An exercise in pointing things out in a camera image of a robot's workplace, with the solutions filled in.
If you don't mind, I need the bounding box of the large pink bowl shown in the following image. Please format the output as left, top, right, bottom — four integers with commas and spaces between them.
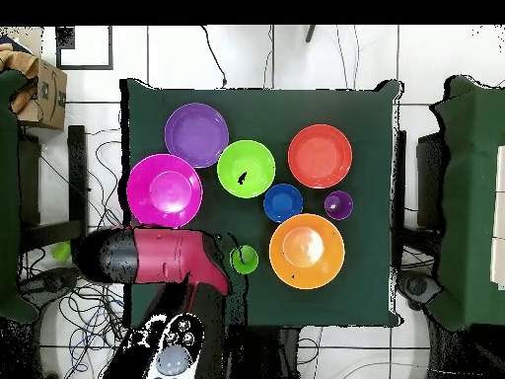
126, 153, 204, 230

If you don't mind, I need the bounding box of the small blue bowl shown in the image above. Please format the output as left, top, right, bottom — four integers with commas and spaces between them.
262, 183, 305, 224

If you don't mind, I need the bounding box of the green bowl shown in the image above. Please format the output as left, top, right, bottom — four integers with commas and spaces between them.
216, 139, 277, 199

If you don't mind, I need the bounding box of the large orange bowl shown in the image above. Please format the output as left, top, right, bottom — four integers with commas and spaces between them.
268, 213, 346, 291

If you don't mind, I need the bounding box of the large red shallow bowl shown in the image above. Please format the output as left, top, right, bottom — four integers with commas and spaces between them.
287, 123, 353, 190

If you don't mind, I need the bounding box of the purple cup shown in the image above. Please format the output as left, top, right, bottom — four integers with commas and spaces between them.
324, 189, 355, 221

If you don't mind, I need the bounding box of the large purple shallow bowl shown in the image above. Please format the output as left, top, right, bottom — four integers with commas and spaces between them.
164, 102, 230, 170

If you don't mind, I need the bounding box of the dark green tablecloth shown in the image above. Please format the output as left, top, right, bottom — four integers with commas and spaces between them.
119, 77, 405, 329

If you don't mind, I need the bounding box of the black metal stand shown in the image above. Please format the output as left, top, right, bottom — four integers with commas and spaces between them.
19, 124, 89, 265

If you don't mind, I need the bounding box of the black floor base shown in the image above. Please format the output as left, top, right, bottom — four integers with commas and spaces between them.
396, 269, 441, 311
17, 265, 80, 301

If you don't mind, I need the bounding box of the small green floor cup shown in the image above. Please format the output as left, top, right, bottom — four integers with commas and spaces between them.
51, 241, 73, 263

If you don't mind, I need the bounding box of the green cloth side table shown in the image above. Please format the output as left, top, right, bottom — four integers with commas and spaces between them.
429, 74, 505, 333
0, 69, 40, 325

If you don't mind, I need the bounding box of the cardboard box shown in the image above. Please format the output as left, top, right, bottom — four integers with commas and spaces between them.
9, 42, 68, 131

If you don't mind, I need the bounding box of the thin black floor cable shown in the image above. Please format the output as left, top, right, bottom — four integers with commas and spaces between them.
200, 25, 228, 89

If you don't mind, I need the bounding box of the tangle of floor cables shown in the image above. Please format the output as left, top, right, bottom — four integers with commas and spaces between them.
19, 129, 131, 379

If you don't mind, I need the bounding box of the black square floor frame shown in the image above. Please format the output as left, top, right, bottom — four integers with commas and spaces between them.
54, 25, 114, 71

